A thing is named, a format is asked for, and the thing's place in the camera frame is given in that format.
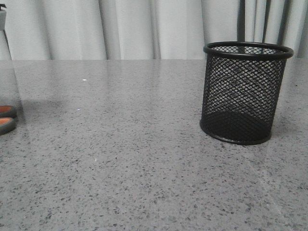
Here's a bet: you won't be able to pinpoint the black mesh pen bucket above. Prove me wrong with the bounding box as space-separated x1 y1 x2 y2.
200 41 294 145

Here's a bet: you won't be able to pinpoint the grey orange handled scissors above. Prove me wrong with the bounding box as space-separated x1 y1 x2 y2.
0 105 17 135

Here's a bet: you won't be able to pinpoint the grey pleated curtain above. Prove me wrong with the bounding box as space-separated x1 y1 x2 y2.
0 0 308 60

